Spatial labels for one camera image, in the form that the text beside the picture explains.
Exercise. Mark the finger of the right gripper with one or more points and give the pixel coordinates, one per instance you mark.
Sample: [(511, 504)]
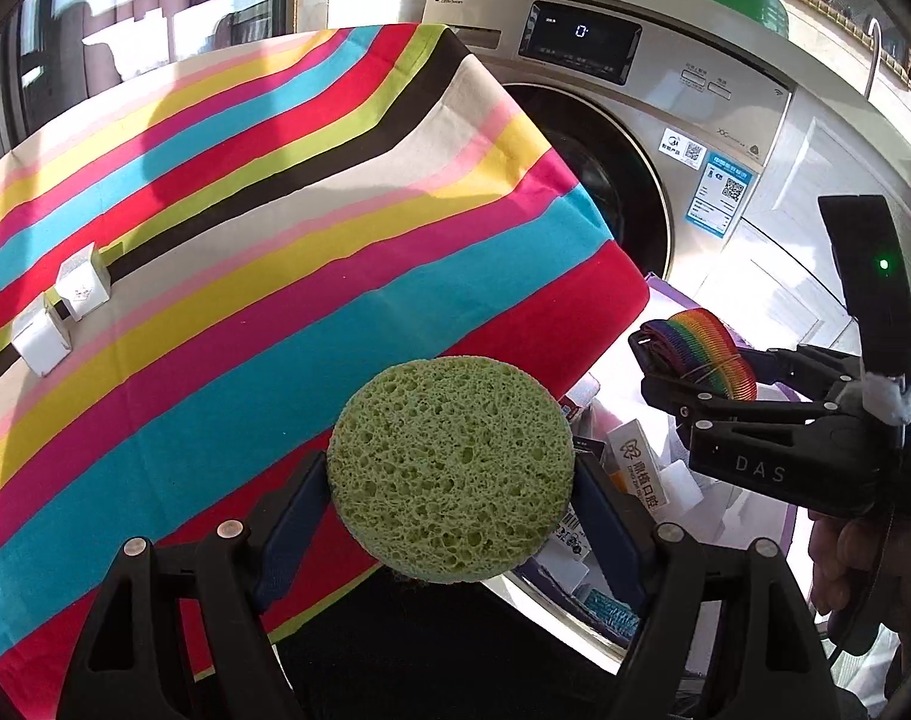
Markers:
[(733, 444), (681, 397)]

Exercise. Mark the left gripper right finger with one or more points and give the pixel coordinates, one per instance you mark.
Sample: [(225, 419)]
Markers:
[(765, 659)]

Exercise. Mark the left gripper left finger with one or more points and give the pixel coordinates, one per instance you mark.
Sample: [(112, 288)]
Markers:
[(131, 659)]

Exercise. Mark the green round sponge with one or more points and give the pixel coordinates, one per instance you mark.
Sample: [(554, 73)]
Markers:
[(451, 469)]

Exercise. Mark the plain white cube box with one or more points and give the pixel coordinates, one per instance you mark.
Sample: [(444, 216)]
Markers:
[(39, 336)]

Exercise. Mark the white printed cube box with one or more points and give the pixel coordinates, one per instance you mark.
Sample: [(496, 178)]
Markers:
[(83, 282)]

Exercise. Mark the small white box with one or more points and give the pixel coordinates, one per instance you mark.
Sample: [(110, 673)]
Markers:
[(681, 491)]

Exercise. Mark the teal small box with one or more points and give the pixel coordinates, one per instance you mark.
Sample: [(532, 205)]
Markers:
[(619, 618)]

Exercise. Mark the purple storage bin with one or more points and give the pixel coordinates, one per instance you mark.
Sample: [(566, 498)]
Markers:
[(562, 589)]

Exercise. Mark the silver front-load washing machine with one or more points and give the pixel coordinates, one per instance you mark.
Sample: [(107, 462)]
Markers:
[(706, 141)]

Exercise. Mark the striped colourful tablecloth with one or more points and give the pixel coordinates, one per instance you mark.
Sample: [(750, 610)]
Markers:
[(280, 222)]

